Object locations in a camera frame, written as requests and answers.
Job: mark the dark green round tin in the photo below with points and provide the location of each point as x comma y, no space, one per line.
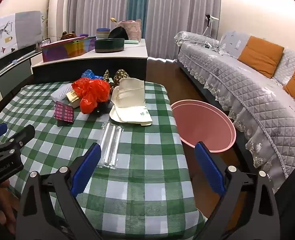
109,45

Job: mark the white foam net sleeve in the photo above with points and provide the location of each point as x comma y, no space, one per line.
60,94

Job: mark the white coffee table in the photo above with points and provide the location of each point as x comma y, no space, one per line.
133,60

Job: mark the leopard print wrapper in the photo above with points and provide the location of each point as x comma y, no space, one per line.
114,82

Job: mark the maroon patterned packet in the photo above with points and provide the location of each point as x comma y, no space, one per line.
64,114

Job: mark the teal curtain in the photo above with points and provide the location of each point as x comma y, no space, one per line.
137,9

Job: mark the tv cabinet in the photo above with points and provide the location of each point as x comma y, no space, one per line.
16,67

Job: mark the grey curtain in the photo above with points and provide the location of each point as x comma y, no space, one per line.
164,19

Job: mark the pink trash bin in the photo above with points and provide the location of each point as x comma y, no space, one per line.
200,121

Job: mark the green checkered tablecloth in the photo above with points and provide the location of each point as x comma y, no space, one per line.
141,188

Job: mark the clear plastic wrapper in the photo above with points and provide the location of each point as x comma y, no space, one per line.
109,144

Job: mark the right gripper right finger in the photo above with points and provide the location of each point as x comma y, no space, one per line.
259,218

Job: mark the gold tea box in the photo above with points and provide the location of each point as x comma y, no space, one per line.
73,99

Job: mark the stacked coloured bowls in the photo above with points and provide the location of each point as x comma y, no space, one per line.
102,33

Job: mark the covered television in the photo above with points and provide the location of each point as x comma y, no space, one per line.
19,30

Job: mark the white paper bag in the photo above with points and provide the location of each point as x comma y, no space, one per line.
129,105

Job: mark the grey quilted sofa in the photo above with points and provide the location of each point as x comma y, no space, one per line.
259,106

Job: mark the left hand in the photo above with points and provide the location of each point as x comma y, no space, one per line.
7,216

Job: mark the black hat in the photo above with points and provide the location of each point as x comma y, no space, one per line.
118,32

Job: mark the red plastic bag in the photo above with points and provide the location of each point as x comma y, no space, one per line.
91,92

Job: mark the pink woven basket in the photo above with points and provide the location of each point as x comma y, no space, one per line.
133,29

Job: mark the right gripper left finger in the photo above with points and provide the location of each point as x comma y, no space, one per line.
48,206

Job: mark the blue plastic bag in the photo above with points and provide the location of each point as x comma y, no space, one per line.
90,74

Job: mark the colourful storage box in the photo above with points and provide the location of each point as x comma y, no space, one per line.
68,48

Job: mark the white air conditioner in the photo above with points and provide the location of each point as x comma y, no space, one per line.
57,19

